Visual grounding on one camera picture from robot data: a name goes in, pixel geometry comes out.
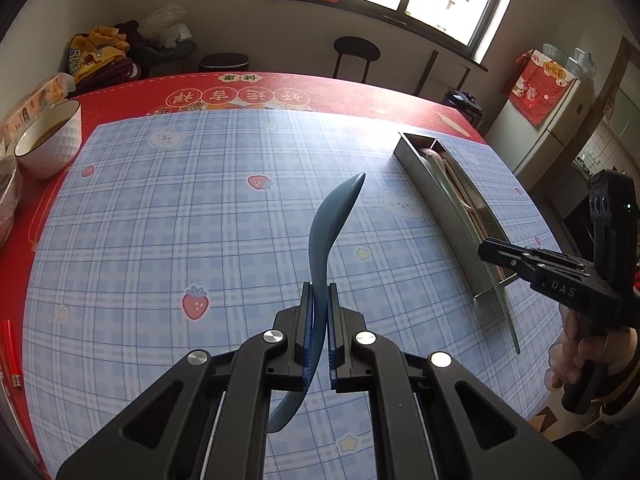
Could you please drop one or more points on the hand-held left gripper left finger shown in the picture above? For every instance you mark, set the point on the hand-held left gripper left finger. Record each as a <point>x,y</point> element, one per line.
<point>307,340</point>

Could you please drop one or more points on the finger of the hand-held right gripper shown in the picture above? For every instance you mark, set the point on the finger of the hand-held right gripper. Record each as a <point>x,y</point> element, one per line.
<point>565,262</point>
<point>505,256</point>

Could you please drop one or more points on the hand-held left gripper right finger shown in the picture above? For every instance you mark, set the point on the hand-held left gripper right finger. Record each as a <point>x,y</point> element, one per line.
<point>332,340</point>

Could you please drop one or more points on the green chopstick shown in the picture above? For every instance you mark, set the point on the green chopstick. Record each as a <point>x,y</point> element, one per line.
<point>500,300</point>

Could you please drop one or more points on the pink chopstick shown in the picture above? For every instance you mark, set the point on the pink chopstick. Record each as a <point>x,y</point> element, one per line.
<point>475,220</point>

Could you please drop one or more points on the stainless steel utensil tray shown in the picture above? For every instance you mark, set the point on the stainless steel utensil tray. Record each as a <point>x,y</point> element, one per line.
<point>440,200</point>

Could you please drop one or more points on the pink spoon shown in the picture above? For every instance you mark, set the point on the pink spoon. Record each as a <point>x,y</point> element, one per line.
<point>434,151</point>

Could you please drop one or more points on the blue spoon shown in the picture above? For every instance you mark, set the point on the blue spoon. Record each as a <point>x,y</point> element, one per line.
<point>330,210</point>

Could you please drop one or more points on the person's right hand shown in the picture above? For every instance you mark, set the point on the person's right hand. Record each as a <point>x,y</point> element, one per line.
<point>562,360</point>

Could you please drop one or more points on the white refrigerator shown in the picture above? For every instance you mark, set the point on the white refrigerator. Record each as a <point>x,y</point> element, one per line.
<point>550,145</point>

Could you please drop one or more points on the silver pressure cooker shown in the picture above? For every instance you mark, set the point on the silver pressure cooker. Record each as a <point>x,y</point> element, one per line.
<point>462,107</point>

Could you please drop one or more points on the clear plastic containers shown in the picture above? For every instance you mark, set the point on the clear plastic containers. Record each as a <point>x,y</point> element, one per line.
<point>570,57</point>

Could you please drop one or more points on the black round stool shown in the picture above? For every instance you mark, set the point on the black round stool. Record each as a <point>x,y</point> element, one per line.
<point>356,50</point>

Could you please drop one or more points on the red printed tablecloth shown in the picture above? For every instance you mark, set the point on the red printed tablecloth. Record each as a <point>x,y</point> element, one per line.
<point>125,95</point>

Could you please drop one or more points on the dark grey chair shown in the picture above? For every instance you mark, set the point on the dark grey chair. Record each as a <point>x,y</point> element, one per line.
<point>165,60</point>

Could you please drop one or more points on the white bowl of soup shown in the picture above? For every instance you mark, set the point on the white bowl of soup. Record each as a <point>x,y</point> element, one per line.
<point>50,150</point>

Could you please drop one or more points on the film-covered glass bowl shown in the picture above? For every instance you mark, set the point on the film-covered glass bowl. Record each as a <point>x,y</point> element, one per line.
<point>7,200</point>

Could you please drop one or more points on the white plastic bag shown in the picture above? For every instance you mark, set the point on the white plastic bag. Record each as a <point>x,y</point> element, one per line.
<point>165,22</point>

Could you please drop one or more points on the pile of clothes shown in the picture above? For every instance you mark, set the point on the pile of clothes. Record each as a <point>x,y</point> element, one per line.
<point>100,52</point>

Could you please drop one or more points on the patterned tissue box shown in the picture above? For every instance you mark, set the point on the patterned tissue box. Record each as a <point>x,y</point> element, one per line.
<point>35,100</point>

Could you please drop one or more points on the wooden folding chair frame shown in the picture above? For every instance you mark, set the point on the wooden folding chair frame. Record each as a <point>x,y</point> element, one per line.
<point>430,72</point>

